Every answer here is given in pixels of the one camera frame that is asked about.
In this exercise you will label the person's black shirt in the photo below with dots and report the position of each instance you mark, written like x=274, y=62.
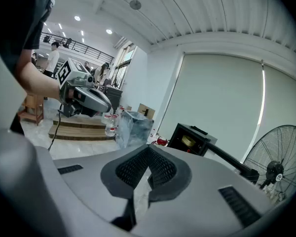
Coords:
x=17, y=16

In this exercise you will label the black floor fan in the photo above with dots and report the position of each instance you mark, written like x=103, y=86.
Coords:
x=278, y=167

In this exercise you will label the clear water bottle red label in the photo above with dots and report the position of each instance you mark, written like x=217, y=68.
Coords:
x=111, y=123

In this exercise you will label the black balcony railing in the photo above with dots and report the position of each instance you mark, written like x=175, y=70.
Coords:
x=84, y=49

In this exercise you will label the brown cardboard box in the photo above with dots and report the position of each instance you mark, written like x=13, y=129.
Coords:
x=148, y=110

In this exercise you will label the translucent plastic container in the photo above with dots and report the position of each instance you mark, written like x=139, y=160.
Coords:
x=133, y=130

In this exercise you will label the person's left hand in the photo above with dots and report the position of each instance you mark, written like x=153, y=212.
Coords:
x=70, y=94

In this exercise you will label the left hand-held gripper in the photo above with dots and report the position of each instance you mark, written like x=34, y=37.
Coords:
x=93, y=99

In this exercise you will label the white roller blind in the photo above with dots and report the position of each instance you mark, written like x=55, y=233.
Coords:
x=283, y=102
x=212, y=102

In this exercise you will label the round ceiling light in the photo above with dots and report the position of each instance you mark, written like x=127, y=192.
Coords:
x=77, y=18
x=109, y=31

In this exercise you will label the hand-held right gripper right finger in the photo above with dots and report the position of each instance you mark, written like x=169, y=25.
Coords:
x=170, y=174

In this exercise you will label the black box appliance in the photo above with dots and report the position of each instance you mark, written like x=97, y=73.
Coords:
x=199, y=142

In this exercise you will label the wooden steps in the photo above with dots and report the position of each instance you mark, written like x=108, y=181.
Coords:
x=76, y=130

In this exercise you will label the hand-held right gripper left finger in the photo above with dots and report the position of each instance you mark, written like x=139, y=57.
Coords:
x=128, y=171

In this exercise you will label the wooden stool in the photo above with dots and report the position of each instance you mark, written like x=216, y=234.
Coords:
x=33, y=108

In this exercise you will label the beige plastic piece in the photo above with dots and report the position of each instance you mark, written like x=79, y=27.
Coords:
x=188, y=140

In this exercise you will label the person's left forearm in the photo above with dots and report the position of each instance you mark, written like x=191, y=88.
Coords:
x=37, y=80

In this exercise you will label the dark cabinet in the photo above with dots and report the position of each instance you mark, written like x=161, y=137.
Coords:
x=113, y=97

